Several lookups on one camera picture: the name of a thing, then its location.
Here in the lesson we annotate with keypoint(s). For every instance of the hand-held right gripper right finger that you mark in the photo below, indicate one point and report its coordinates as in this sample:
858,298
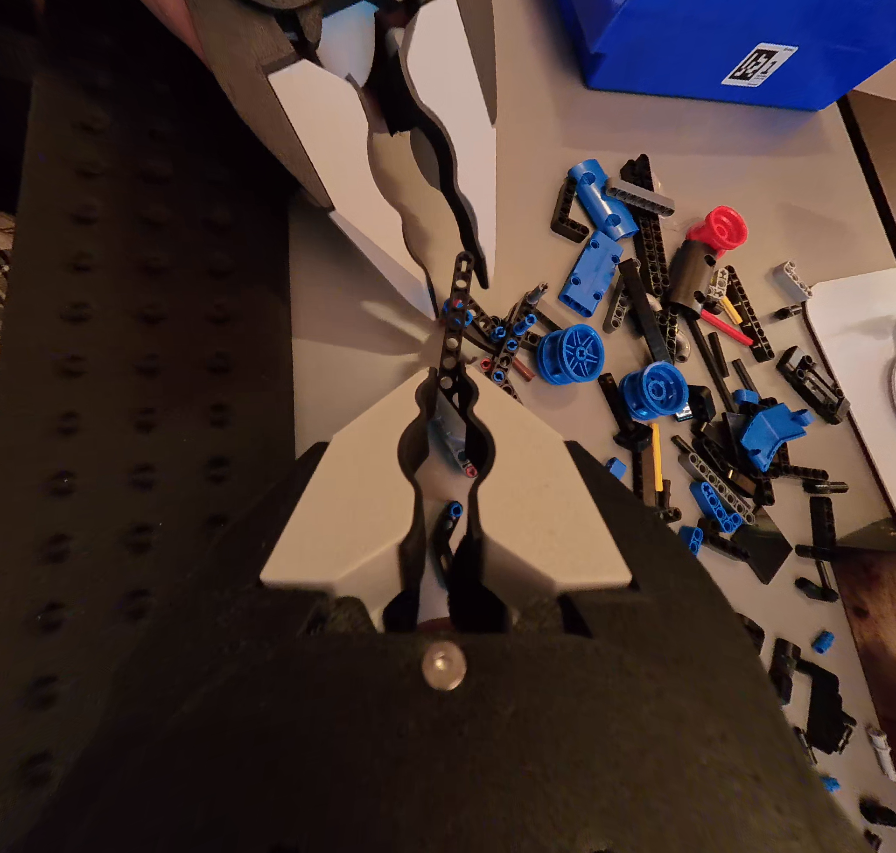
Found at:
553,517

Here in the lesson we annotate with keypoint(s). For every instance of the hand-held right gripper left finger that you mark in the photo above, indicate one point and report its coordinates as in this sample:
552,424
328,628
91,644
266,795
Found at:
350,517

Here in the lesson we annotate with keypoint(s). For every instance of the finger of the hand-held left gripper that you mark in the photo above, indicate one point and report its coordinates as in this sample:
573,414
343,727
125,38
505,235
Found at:
448,76
329,139

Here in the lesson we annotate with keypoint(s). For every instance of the grey motor toy assembly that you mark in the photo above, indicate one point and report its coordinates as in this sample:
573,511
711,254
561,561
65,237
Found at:
504,335

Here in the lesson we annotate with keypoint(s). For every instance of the long black toy beam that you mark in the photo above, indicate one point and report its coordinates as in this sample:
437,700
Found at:
455,335

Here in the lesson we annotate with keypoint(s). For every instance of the grey desk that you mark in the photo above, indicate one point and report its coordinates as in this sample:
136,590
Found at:
546,153

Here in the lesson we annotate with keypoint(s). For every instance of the black curved toy beam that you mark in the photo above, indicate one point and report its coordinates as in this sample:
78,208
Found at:
444,538

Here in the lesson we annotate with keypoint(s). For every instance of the long yellow toy axle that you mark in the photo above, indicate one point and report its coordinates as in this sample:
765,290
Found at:
656,457

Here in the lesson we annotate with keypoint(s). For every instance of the short blue toy beam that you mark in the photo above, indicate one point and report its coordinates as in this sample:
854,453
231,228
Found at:
691,539

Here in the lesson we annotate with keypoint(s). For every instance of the blue plain toy wheel rim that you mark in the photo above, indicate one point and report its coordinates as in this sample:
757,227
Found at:
654,391

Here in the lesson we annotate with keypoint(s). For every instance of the blue angled toy beam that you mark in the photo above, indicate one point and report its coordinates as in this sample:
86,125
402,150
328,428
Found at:
715,507

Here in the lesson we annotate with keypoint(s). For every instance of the blue spoked toy wheel rim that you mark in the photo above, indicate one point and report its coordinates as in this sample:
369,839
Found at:
570,354

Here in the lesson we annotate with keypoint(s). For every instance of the blue rectangular toy panel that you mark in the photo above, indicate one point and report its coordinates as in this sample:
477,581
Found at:
591,279
598,195

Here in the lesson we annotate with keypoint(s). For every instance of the black square toy tile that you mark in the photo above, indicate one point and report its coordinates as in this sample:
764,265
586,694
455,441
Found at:
766,550

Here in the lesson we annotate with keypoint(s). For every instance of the blue toy fender panel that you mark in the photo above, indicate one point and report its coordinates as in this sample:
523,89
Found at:
770,433

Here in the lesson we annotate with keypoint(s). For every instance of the red toy axle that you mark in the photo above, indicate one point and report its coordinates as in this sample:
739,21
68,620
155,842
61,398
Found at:
726,328

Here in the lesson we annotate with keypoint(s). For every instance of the blue tagged plastic bin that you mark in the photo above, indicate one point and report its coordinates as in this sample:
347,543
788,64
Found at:
700,20

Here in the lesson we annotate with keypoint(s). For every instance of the pile of black toy beams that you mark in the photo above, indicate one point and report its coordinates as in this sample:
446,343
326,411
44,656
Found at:
651,251

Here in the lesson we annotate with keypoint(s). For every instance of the short yellow toy axle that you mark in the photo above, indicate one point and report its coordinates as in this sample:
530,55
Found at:
731,310

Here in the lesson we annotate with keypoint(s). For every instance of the black cylindrical toy piece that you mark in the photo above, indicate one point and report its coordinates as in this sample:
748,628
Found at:
689,275

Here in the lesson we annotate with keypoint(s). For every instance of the grey cross toy connector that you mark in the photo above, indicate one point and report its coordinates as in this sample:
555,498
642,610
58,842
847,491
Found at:
718,283

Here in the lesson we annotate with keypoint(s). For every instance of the small blue toy brick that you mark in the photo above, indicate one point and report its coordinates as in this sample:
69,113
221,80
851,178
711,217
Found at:
822,642

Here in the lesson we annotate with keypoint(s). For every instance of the small black toy connector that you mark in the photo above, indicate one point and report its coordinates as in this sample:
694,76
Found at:
787,312

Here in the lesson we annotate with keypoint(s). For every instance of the red toy wheel rim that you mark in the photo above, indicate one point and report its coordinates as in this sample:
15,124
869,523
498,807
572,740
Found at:
724,226

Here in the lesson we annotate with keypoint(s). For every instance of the white book stand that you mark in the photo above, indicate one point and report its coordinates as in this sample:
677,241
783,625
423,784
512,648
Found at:
854,377

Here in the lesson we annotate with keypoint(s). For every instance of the small grey toy beam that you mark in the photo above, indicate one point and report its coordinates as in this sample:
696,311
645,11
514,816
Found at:
792,281

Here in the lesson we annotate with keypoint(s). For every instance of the white toy piece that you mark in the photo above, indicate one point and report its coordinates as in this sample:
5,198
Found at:
882,751

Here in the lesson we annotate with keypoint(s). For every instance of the black toy frame piece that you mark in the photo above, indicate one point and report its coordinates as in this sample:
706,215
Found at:
812,385

